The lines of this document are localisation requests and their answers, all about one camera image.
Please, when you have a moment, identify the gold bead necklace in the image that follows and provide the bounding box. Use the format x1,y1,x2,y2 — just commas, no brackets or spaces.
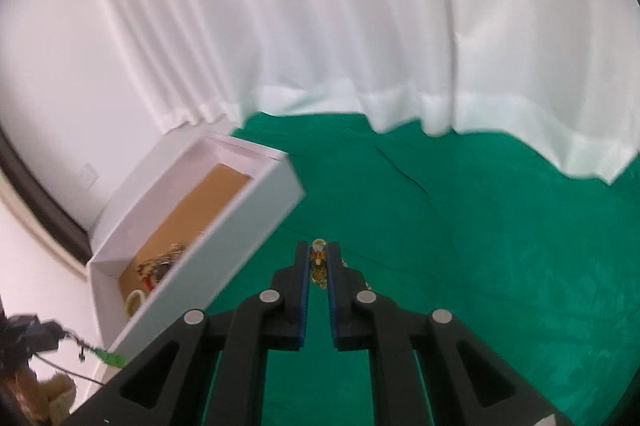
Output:
309,237,350,291

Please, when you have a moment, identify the white curtain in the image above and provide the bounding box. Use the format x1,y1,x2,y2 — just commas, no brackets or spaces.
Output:
106,0,639,181

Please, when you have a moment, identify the white cardboard box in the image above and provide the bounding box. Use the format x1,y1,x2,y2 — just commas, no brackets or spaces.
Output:
88,131,304,359

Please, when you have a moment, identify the white bangle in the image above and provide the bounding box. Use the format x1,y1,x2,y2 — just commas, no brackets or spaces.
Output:
125,290,146,319

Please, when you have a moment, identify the black cable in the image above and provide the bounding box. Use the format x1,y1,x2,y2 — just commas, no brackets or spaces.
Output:
29,329,126,387

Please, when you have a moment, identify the green cloth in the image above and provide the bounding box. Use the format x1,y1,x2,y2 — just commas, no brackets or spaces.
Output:
208,114,639,425

